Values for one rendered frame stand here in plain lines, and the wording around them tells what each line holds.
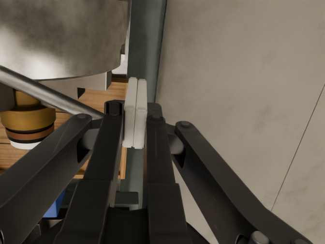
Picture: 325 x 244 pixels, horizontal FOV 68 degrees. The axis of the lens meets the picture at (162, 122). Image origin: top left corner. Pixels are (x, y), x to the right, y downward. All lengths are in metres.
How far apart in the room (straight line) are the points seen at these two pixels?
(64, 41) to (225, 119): 1.59
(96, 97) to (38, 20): 0.39
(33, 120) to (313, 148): 2.17
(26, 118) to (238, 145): 1.70
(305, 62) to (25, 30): 1.81
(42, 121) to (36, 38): 0.19
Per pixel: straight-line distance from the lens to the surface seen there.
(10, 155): 0.78
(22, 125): 0.44
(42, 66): 0.29
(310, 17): 1.88
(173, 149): 0.15
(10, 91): 0.42
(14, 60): 0.28
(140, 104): 0.16
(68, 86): 0.40
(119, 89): 0.63
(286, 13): 1.78
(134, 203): 0.80
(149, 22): 0.95
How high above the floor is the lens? 1.49
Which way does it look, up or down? 63 degrees down
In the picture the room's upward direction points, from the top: 162 degrees clockwise
